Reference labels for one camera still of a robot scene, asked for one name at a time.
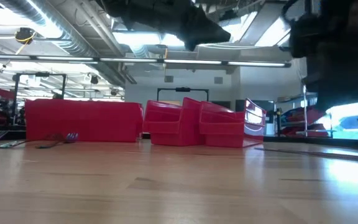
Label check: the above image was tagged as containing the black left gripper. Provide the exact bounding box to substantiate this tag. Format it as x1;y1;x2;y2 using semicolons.
129;0;232;52

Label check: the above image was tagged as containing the red plastic bin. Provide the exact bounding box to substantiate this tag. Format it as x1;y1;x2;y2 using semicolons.
25;98;145;143
142;97;205;147
198;98;267;149

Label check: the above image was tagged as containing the long ceiling light strip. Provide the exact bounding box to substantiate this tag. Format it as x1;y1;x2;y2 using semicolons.
0;54;292;68

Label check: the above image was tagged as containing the bright window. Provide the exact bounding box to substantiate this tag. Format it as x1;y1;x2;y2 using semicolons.
324;102;358;140

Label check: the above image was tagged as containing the red tilted storage bin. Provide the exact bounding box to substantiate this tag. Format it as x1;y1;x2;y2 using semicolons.
283;123;329;138
286;105;326;125

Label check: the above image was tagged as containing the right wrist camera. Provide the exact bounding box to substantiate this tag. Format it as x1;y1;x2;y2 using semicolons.
290;14;321;59

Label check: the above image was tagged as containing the silver rectangular duct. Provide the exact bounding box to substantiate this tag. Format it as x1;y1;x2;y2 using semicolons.
237;0;291;47

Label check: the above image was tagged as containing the silver spiral ventilation duct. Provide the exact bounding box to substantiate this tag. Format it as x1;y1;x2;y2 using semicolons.
0;0;138;88

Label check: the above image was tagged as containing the black rig frame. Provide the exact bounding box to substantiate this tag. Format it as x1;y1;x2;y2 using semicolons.
12;72;67;100

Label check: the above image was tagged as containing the black and yellow cable reel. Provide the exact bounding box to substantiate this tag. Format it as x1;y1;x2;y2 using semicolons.
14;27;36;45

